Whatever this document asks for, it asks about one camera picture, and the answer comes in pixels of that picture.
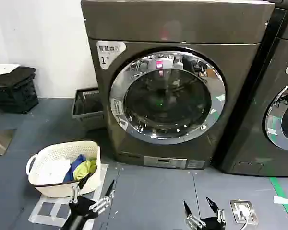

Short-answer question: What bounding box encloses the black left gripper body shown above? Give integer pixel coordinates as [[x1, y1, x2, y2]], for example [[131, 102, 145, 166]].
[[61, 195, 100, 230]]

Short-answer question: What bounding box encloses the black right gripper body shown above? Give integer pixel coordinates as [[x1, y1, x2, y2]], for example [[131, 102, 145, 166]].
[[200, 216, 228, 230]]

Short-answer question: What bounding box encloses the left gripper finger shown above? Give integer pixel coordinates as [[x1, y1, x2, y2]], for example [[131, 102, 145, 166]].
[[71, 167, 98, 204], [90, 179, 116, 213]]

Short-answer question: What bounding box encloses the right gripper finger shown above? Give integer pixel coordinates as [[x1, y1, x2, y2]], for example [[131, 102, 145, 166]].
[[205, 196, 225, 222], [183, 200, 207, 230]]

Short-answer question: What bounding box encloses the yellow-green cloth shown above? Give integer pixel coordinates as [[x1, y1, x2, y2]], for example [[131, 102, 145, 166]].
[[73, 157, 97, 181]]

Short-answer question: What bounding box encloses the blue cloth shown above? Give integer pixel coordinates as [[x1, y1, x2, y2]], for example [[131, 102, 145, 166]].
[[63, 154, 87, 183]]

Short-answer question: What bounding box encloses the white cloth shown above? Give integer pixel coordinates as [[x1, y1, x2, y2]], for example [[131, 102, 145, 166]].
[[36, 158, 72, 184]]

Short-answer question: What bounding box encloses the steel floor socket plate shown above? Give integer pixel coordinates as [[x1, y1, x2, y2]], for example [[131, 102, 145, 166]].
[[229, 199, 258, 226]]

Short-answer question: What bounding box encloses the white perforated laundry basket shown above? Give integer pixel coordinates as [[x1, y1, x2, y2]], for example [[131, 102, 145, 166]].
[[25, 140, 102, 198]]

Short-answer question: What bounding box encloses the green floor tape strip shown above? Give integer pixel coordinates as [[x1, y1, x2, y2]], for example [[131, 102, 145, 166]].
[[269, 176, 288, 217]]

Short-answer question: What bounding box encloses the white floor tape piece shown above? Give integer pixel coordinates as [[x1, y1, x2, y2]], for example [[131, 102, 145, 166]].
[[273, 196, 288, 205]]

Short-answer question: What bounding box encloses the grey slotted plastic basket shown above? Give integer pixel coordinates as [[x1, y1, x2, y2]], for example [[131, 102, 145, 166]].
[[72, 88, 105, 125]]

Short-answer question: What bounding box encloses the shiny metal floor plate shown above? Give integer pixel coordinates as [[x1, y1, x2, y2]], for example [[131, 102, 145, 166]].
[[0, 128, 18, 158]]

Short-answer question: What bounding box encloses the grey dryer with partial door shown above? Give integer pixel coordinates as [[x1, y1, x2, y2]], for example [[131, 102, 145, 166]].
[[216, 0, 288, 178]]

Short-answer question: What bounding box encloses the black plastic crate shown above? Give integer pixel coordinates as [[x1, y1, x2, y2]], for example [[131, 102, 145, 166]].
[[0, 77, 40, 114]]

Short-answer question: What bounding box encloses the chrome glass door, partly seen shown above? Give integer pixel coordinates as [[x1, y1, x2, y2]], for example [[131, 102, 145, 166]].
[[264, 77, 288, 152]]

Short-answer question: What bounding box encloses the round chrome glass dryer door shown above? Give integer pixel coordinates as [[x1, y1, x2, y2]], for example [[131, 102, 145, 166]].
[[108, 47, 226, 145]]

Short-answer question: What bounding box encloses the black folded cloth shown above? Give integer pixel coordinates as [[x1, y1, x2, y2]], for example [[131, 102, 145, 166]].
[[0, 67, 37, 86]]

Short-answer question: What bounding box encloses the white paper sheet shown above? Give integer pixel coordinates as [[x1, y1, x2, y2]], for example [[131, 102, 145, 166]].
[[0, 64, 18, 76]]

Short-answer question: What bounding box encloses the grey front-loading dryer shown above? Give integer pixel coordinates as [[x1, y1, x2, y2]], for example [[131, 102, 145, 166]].
[[80, 0, 276, 170]]

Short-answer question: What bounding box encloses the white power cable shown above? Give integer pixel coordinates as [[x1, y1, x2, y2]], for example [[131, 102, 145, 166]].
[[239, 209, 250, 230]]

